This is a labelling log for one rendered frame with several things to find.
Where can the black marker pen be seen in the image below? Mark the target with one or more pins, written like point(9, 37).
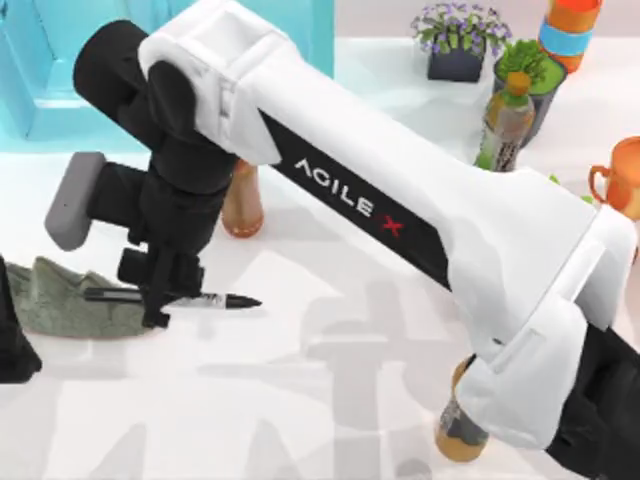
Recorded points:
point(235, 301)

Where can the green cloth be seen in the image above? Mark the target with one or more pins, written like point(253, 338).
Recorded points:
point(65, 310)

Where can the pale grey rounded box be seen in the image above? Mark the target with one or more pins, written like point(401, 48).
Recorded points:
point(72, 200)

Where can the amber bottle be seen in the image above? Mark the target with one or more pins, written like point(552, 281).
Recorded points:
point(244, 210)

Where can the green bottle with orange cap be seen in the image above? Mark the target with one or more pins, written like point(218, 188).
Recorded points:
point(505, 125)

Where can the purple flowers in black pot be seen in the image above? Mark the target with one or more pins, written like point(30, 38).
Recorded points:
point(457, 35)

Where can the small green thing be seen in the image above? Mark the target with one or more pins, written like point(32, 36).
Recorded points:
point(556, 178)

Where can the green plant in dark pot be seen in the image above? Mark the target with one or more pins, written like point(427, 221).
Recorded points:
point(542, 75)

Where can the orange cup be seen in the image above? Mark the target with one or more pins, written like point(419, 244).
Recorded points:
point(625, 175)

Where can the orange and blue bottle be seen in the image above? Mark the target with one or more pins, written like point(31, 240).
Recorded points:
point(567, 35)

